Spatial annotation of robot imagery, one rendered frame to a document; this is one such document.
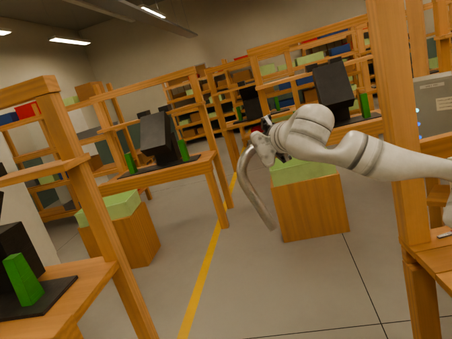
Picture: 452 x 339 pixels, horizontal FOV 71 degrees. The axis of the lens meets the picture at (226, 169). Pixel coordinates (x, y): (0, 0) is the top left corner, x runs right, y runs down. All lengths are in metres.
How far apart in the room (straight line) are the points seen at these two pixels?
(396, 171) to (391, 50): 0.76
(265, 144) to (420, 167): 0.31
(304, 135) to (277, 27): 10.48
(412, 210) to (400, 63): 0.57
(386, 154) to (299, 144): 0.14
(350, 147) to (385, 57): 0.75
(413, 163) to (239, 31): 10.56
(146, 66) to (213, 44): 2.41
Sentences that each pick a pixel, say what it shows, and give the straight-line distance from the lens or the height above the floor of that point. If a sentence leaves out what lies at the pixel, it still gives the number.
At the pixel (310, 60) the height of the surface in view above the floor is 1.62.
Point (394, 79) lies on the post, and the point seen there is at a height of 1.56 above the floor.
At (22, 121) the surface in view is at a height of 1.98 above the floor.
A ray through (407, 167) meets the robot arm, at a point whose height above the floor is 1.50.
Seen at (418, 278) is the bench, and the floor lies 0.72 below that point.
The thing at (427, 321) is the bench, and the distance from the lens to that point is 1.80.
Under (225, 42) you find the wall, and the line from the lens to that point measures 11.08.
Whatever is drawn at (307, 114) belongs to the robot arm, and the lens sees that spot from 0.59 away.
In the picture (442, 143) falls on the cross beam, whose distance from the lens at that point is 1.54.
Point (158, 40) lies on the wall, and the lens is 11.60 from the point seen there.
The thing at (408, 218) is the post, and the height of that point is 1.01.
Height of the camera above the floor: 1.72
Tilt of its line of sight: 15 degrees down
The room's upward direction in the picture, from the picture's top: 16 degrees counter-clockwise
